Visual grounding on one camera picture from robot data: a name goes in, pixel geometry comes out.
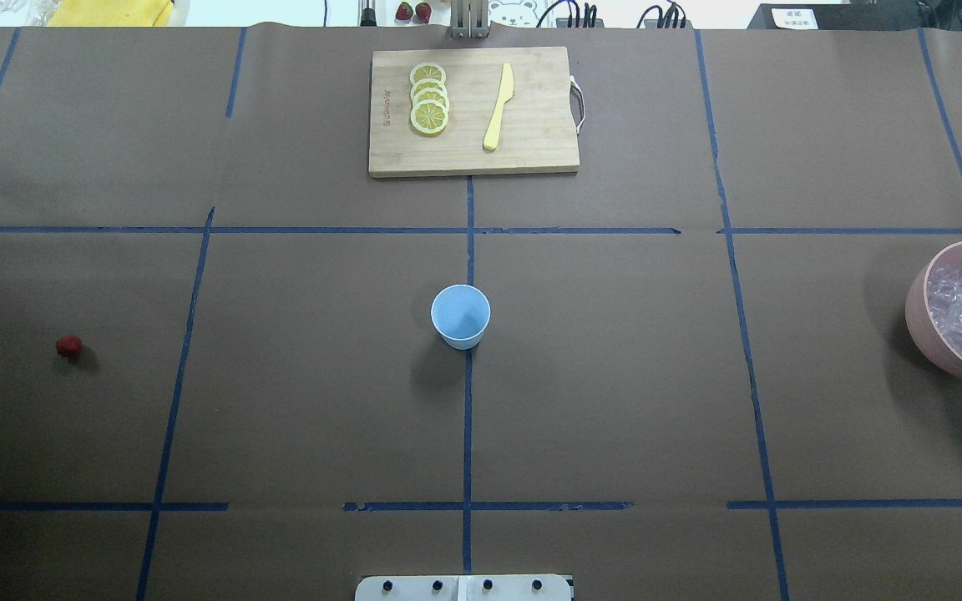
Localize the red strawberry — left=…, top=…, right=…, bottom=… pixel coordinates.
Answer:
left=56, top=335, right=84, bottom=361

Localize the light blue paper cup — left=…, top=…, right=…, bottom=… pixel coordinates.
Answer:
left=430, top=284, right=492, bottom=351

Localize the lemon slice front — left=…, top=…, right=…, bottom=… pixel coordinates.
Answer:
left=411, top=102, right=449, bottom=137

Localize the lemon slice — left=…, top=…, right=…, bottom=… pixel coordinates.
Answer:
left=411, top=102, right=449, bottom=137
left=409, top=62, right=447, bottom=85
left=412, top=88, right=450, bottom=109
left=411, top=78, right=448, bottom=102

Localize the bamboo cutting board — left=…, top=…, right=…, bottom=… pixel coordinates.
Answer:
left=369, top=46, right=580, bottom=178

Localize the yellow plastic knife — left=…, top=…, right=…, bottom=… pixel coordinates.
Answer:
left=482, top=63, right=515, bottom=152

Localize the bear sticker card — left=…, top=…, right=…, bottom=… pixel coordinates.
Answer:
left=488, top=0, right=544, bottom=28

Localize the spare strawberry right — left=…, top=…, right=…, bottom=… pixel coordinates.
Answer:
left=413, top=3, right=433, bottom=24

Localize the spare strawberry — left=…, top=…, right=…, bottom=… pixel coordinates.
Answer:
left=413, top=3, right=433, bottom=24
left=394, top=1, right=415, bottom=23

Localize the spare strawberry left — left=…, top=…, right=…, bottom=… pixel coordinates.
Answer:
left=394, top=1, right=415, bottom=23

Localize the yellow cloth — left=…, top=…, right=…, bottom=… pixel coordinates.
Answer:
left=48, top=1, right=175, bottom=28

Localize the aluminium frame post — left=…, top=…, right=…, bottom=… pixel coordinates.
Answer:
left=449, top=0, right=491, bottom=39

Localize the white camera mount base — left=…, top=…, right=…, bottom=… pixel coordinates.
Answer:
left=354, top=573, right=575, bottom=600

